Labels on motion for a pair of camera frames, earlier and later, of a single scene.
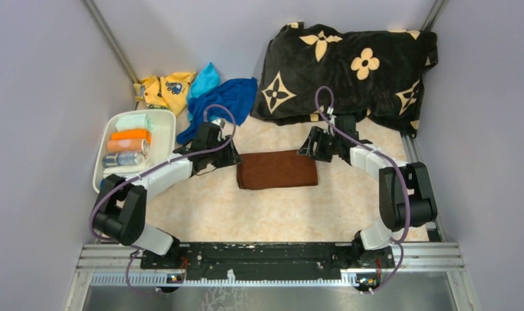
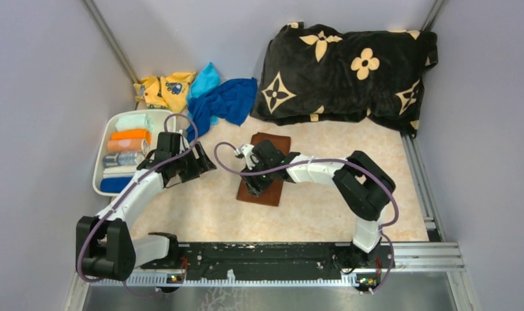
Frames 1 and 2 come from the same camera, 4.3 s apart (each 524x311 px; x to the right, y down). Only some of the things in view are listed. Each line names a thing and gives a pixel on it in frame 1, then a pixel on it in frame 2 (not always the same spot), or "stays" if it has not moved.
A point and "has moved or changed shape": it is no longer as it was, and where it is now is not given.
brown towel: x=276 y=170 has moved or changed shape
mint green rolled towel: x=135 y=121 stays
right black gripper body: x=326 y=146 -> x=258 y=183
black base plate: x=265 y=260 stays
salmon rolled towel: x=129 y=145 stays
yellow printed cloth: x=169 y=92 stays
